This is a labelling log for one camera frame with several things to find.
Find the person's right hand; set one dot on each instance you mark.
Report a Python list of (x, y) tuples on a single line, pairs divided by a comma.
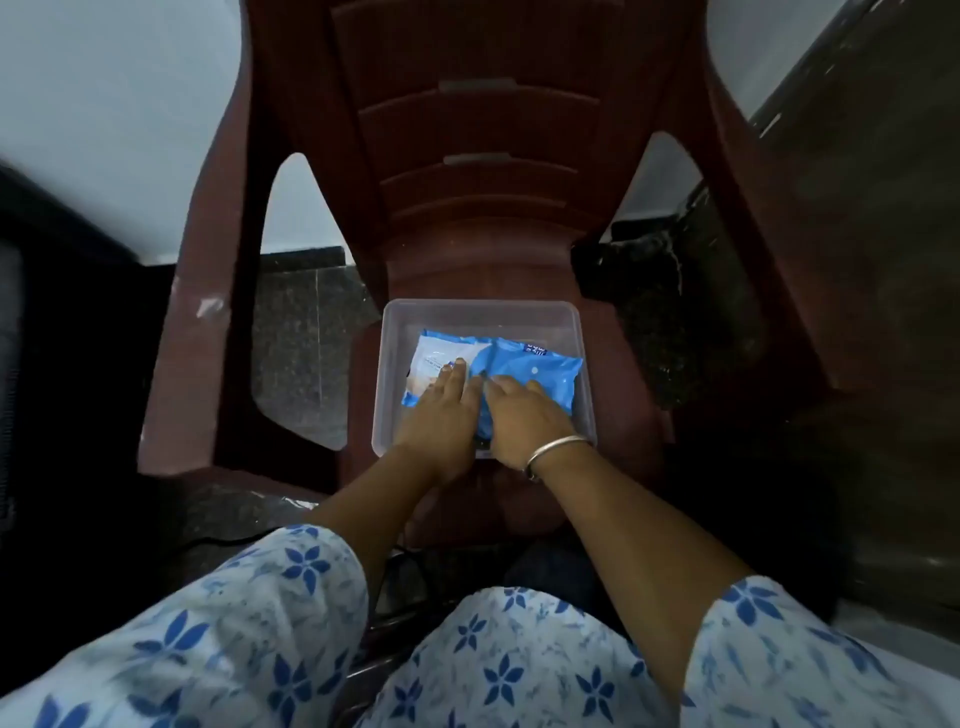
[(529, 420)]

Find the person's left hand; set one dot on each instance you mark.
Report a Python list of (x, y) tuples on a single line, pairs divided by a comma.
[(442, 420)]

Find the blue wet wipe packet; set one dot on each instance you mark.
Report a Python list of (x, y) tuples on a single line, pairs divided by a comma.
[(525, 367)]

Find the person's right forearm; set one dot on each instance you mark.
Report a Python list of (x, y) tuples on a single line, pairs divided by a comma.
[(637, 555)]

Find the person's left forearm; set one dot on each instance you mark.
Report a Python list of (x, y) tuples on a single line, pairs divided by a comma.
[(367, 517)]

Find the silver bangle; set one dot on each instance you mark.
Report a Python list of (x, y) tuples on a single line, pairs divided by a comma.
[(559, 445)]

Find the clear plastic container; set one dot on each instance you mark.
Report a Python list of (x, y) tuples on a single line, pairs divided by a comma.
[(480, 319)]

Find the dark red plastic chair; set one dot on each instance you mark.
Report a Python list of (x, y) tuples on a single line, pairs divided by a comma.
[(480, 240)]

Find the white blue floral garment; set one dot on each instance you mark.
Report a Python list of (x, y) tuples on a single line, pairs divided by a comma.
[(225, 637)]

